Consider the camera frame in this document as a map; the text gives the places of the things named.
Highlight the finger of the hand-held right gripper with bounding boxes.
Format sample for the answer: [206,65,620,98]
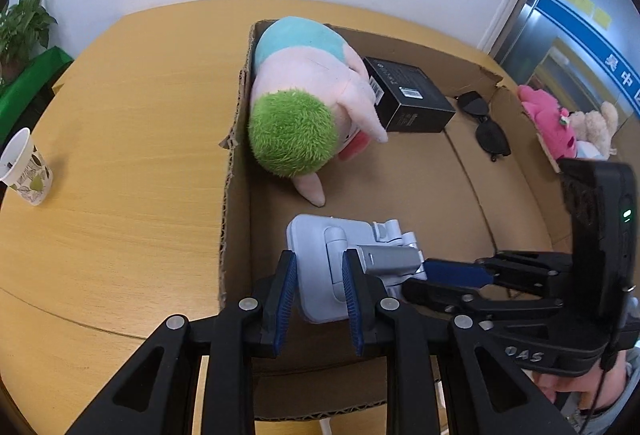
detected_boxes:
[424,251,577,290]
[401,279,568,318]

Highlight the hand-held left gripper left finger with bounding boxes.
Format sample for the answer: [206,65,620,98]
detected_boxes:
[65,250,301,435]

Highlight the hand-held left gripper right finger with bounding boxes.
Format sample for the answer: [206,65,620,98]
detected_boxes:
[341,249,576,435]

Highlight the light grey folding phone stand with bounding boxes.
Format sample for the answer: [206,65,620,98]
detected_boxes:
[286,214,428,325]

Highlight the cardboard box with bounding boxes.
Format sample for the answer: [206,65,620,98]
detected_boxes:
[217,19,576,423]

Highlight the pink plush toy green hair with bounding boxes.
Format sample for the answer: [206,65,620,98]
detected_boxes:
[247,16,388,207]

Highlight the person's right forearm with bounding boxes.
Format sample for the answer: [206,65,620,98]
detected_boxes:
[575,392,633,435]

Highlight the person's right hand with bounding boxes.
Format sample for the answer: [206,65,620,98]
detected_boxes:
[534,355,638,421]

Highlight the beige plush bear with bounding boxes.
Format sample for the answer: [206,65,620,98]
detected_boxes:
[567,101,620,161]

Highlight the black sunglasses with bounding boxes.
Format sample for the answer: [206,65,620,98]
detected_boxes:
[456,91,512,162]

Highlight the black rectangular box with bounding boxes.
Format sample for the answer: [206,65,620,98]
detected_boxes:
[362,56,457,134]

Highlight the metal door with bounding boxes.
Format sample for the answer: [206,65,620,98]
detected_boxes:
[487,0,640,131]

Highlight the patterned paper cup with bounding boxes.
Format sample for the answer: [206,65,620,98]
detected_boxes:
[0,128,53,207]

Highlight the green bench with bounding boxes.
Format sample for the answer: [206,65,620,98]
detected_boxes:
[0,48,75,117]

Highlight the green potted plant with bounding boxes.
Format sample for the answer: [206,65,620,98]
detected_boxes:
[0,0,58,77]

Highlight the blue wall sign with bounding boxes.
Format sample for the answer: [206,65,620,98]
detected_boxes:
[535,0,640,117]

